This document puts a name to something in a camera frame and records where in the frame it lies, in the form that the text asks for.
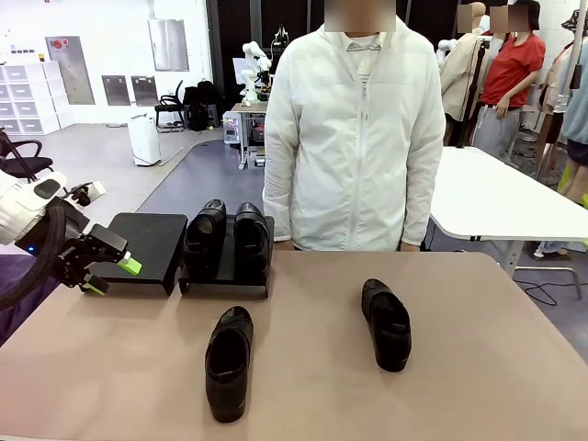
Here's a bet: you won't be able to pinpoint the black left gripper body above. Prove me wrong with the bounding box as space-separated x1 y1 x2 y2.
53 223 130 291

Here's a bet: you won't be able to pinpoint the black leather dress shoe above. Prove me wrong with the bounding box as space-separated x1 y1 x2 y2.
203 305 255 424
360 277 413 373
232 201 271 279
182 198 228 281

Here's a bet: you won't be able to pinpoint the person's right forearm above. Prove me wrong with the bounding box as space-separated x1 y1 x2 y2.
262 151 300 243

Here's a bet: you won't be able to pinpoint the person's left forearm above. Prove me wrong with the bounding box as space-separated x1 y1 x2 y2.
398 151 445 247

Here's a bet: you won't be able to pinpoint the black shoe stand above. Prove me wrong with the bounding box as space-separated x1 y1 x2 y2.
89 211 189 297
177 214 276 300

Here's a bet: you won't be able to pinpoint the purple cloth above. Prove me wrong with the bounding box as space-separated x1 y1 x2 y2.
0 254 63 346

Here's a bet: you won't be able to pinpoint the black folding chair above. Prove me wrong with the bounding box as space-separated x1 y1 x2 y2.
0 128 55 183

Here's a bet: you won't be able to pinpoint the white air purifier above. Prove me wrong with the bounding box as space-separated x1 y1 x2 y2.
126 114 163 167

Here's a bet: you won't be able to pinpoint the black office chair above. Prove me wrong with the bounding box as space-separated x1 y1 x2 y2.
153 79 186 135

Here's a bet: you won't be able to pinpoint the black bag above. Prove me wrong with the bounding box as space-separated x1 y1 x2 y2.
182 85 211 133

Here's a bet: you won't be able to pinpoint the white storage drawer cabinet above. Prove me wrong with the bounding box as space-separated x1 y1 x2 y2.
0 60 76 137

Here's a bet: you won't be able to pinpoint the computer case with lights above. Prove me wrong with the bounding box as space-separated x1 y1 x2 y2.
222 112 244 147

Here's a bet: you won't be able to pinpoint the background robot desk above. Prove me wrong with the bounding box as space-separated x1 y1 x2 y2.
223 101 270 172

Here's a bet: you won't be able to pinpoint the grey fire cabinet door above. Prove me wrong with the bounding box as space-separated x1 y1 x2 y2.
44 35 96 107

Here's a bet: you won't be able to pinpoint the black backpack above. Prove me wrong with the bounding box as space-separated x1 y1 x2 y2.
196 78 221 107

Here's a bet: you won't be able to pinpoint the person's white jacket torso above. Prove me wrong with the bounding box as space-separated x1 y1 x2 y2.
262 17 446 253

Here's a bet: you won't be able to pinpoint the white table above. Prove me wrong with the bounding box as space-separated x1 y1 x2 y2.
420 145 588 288

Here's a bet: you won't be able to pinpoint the black tripod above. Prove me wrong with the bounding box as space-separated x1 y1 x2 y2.
456 36 491 149

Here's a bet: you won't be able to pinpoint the background person's jeans legs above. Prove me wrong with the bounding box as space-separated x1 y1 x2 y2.
533 237 574 258

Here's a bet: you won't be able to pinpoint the yellow-green garment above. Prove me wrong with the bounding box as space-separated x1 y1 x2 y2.
557 161 588 206

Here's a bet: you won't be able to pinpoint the beige hanging garment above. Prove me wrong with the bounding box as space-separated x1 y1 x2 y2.
537 43 575 119

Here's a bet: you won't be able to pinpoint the white clothes rack pole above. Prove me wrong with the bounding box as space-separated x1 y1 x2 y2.
555 0 587 114

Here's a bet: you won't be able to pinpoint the dark hat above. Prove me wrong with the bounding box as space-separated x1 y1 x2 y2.
560 7 583 32

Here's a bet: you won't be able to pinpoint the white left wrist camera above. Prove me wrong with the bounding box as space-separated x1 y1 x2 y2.
67 180 108 207

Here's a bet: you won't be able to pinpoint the small grey wall panel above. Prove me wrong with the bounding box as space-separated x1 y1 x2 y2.
130 74 160 107
101 74 132 107

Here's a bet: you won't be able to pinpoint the tall metal wall panel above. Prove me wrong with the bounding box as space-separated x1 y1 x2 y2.
147 17 190 73

